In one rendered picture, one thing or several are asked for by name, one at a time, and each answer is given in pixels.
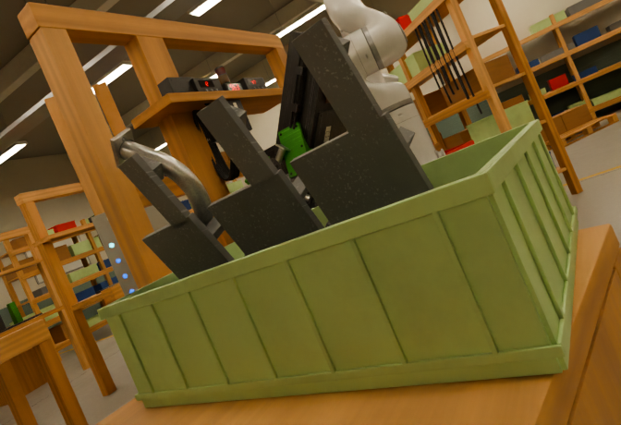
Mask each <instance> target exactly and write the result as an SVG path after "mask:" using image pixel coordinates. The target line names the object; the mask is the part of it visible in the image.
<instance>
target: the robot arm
mask: <svg viewBox="0 0 621 425"><path fill-rule="evenodd" d="M306 1H309V2H313V3H324V6H325V9H326V11H327V13H328V16H329V18H330V19H331V20H332V21H333V23H334V24H335V25H336V26H337V28H339V30H340V32H341V35H342V37H343V38H344V39H348V40H350V45H349V49H348V55H349V57H350V58H351V60H352V62H353V63H354V65H355V67H356V68H357V70H358V72H359V73H360V75H361V76H362V78H363V80H364V81H365V83H366V85H367V86H368V88H369V90H370V91H371V94H372V95H373V97H374V99H375V100H376V102H377V103H378V104H379V106H380V108H381V109H382V111H383V113H384V112H386V111H388V112H389V114H390V115H391V117H392V118H393V119H394V121H395V123H396V125H397V127H398V128H400V127H402V128H406V129H408V130H411V131H413V132H415V135H414V138H413V140H412V142H411V144H410V146H409V148H410V149H411V150H412V152H413V153H414V155H415V157H416V158H417V160H418V162H419V163H420V165H423V164H426V163H428V162H431V161H433V160H436V159H438V158H441V157H443V156H446V154H445V152H444V150H443V149H441V150H440V151H439V152H438V151H437V150H435V148H434V146H433V144H432V140H431V138H430V136H429V134H428V132H427V129H426V127H425V126H424V124H423V122H422V120H421V117H420V114H419V112H418V110H417V108H416V105H415V104H414V102H413V100H412V98H411V96H410V93H409V91H408V89H407V87H406V86H405V85H404V84H403V83H401V82H398V76H395V75H391V74H384V73H382V72H381V69H383V68H385V67H388V66H390V65H392V64H394V62H396V61H397V60H399V59H400V58H401V57H402V56H403V55H404V53H405V52H406V50H407V47H408V39H407V36H406V33H405V32H404V30H403V29H402V27H401V25H400V24H399V23H398V22H397V21H395V20H394V19H393V18H391V17H390V16H388V15H386V14H385V13H383V12H380V11H378V10H375V9H372V8H369V7H367V6H365V5H363V3H362V2H361V0H306Z"/></svg>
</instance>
